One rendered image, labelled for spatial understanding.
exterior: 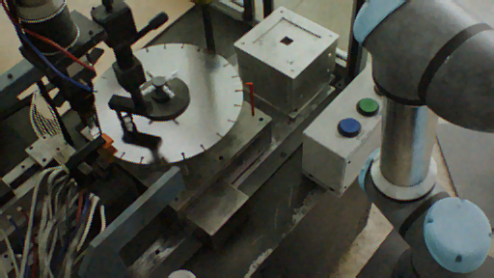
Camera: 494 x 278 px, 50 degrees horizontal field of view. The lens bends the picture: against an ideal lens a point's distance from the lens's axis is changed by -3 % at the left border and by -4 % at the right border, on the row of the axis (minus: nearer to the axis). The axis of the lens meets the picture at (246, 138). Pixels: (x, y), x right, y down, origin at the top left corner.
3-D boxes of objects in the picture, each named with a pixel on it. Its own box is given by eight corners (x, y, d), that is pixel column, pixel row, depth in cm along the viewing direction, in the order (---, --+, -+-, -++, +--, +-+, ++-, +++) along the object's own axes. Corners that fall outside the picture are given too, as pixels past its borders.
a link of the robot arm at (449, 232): (440, 302, 94) (460, 272, 83) (393, 245, 101) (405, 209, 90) (488, 267, 97) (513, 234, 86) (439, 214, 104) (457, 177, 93)
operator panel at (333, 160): (368, 99, 136) (375, 57, 124) (405, 121, 131) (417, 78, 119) (300, 172, 124) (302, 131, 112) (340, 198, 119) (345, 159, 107)
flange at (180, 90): (187, 119, 109) (185, 110, 107) (133, 119, 110) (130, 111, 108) (192, 78, 116) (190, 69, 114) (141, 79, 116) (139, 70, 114)
